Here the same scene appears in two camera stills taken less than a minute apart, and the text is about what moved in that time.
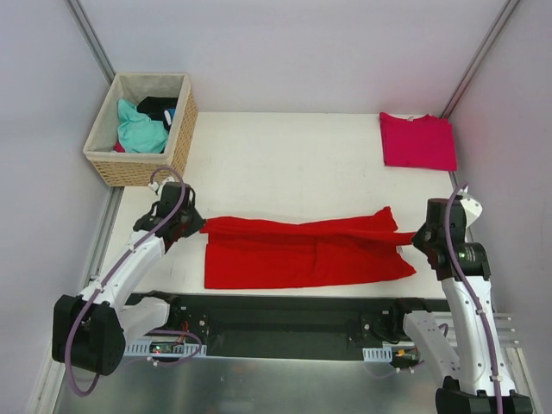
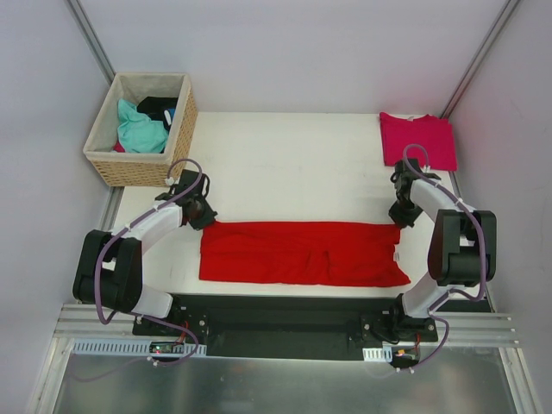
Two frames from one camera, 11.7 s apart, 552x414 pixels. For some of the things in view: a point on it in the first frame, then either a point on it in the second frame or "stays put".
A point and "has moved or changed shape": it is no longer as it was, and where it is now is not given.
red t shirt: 246,253 has moved or changed shape
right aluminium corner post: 482,57 stays put
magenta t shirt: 426,142 stays put
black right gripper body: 428,240 -> 403,216
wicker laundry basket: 123,168 stays put
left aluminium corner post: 87,32 stays put
